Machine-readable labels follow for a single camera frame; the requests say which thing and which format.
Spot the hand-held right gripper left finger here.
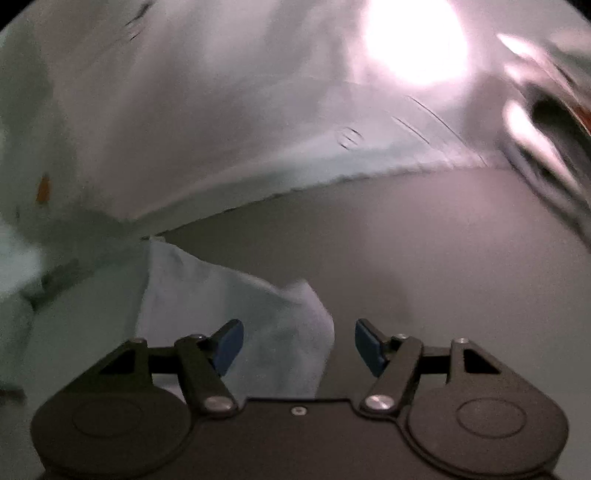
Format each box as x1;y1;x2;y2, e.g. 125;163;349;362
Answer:
92;319;244;418

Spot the white printed bed sheet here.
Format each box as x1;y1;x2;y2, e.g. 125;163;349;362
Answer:
0;0;513;402

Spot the plain light blue cloth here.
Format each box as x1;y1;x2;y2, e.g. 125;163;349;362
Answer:
135;237;335;400

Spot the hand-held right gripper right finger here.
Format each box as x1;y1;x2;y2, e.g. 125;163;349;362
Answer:
355;318;509;418

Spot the pile of folded clothes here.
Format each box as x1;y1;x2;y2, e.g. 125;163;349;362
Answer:
496;28;591;254

